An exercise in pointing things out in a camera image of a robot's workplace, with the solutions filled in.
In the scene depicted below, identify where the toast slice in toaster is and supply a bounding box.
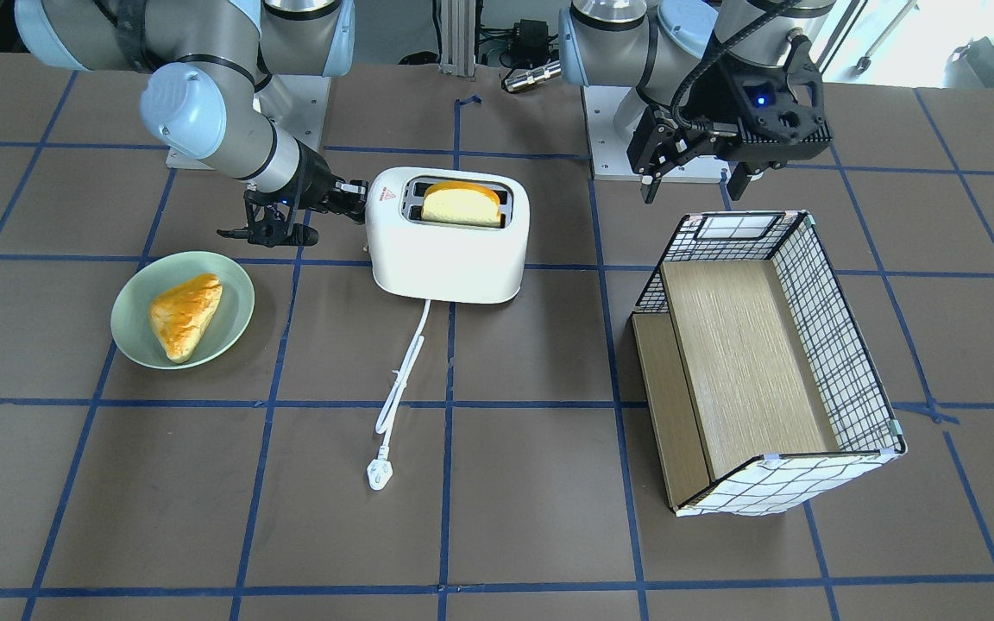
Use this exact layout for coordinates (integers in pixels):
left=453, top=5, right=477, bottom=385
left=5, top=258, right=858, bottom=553
left=419, top=180, right=502, bottom=228

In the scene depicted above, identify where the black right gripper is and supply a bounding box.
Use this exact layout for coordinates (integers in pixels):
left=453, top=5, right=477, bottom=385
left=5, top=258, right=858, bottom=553
left=243, top=147, right=369, bottom=248

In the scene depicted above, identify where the green plate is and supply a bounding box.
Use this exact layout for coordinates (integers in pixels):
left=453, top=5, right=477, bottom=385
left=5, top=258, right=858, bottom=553
left=110, top=251, right=255, bottom=369

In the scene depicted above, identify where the silver metal cylinder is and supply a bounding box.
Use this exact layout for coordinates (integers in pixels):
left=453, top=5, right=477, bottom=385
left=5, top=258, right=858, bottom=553
left=500, top=60, right=563, bottom=94

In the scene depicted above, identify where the white toaster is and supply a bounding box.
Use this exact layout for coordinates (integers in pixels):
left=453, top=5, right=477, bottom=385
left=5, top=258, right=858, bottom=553
left=366, top=166, right=530, bottom=305

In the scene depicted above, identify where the white toaster power cable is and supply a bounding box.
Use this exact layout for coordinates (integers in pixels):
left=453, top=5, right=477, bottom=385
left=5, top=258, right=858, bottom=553
left=365, top=302, right=434, bottom=494

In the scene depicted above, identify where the triangular golden pastry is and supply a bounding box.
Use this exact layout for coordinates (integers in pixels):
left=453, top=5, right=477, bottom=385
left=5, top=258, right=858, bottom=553
left=148, top=273, right=223, bottom=363

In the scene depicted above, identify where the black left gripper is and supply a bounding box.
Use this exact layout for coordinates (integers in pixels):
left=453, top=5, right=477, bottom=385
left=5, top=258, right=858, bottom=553
left=626, top=39, right=833, bottom=204

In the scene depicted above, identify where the wire basket with wooden shelf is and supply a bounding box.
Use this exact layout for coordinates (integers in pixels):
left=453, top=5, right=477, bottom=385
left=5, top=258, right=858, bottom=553
left=630, top=210, right=908, bottom=518

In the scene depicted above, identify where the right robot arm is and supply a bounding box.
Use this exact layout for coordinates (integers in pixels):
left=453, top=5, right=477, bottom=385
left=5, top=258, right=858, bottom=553
left=13, top=1, right=369, bottom=248

